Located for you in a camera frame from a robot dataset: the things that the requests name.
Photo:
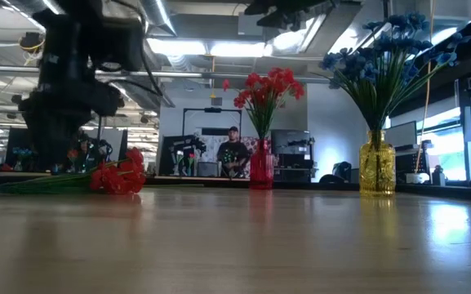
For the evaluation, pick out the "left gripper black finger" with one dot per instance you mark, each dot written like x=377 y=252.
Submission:
x=45 y=147
x=76 y=143

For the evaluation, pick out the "red artificial flower bunch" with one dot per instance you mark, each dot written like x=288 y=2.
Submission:
x=116 y=177
x=267 y=90

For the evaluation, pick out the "blue artificial flower bunch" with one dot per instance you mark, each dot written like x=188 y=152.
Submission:
x=353 y=65
x=402 y=45

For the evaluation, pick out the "background black robot arm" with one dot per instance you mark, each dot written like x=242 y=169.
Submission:
x=184 y=153

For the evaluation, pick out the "small background flower vase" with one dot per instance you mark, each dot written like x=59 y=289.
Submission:
x=23 y=157

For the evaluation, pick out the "red glass vase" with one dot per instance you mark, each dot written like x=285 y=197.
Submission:
x=261 y=167

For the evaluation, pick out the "yellow glass vase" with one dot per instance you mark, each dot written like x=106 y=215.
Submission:
x=377 y=167

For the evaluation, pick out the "fluorescent ceiling light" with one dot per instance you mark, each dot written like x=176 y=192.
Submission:
x=206 y=48

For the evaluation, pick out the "black monitor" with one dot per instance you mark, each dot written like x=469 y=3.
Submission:
x=290 y=142

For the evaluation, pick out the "person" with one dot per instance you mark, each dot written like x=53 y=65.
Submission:
x=233 y=155

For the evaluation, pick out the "computer monitor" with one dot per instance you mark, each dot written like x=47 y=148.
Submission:
x=400 y=134

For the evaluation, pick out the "black office chair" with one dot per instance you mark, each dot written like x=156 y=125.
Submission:
x=339 y=173

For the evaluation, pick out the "silver ventilation duct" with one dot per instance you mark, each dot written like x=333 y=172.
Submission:
x=159 y=16

